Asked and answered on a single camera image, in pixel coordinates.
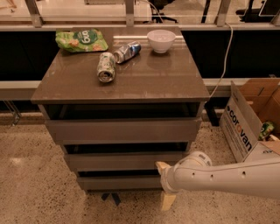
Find grey drawer cabinet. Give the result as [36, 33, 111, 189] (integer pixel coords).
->
[31, 27, 209, 178]

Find white cable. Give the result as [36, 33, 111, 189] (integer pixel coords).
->
[208, 22, 235, 100]

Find cardboard box with lettering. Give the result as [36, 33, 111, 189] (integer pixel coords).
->
[220, 78, 280, 163]

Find green snack bag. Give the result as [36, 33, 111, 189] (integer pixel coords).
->
[55, 29, 109, 53]

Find grey middle drawer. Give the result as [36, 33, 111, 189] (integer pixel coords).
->
[64, 151, 186, 172]

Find blue silver soda can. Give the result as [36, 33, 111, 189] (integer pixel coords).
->
[113, 41, 141, 64]

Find black office chair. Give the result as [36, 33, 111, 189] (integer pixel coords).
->
[143, 0, 179, 25]

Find blue tape cross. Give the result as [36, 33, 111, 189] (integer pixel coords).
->
[101, 192, 122, 207]

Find grey drawer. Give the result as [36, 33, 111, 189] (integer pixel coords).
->
[77, 176, 161, 191]
[45, 118, 201, 144]
[64, 151, 186, 172]

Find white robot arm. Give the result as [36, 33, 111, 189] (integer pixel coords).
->
[156, 151, 280, 211]

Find green crushed soda can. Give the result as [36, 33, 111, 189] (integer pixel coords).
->
[97, 52, 116, 83]

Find white bowl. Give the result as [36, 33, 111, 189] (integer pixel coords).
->
[147, 30, 176, 53]

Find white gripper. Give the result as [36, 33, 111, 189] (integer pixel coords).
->
[156, 161, 179, 211]

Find grey top drawer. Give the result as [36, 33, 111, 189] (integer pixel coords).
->
[45, 118, 201, 144]

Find grey bottom drawer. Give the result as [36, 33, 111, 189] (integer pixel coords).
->
[77, 176, 161, 191]

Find green can in box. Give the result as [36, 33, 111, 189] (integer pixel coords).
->
[258, 121, 275, 141]

